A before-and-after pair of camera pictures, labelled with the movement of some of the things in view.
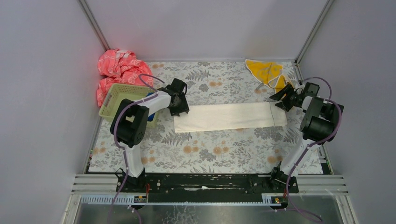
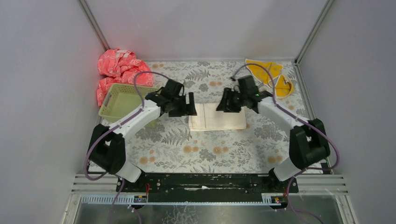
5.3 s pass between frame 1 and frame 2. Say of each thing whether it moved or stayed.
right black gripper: moved
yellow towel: stayed
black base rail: stayed
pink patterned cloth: stayed
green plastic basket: stayed
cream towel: moved
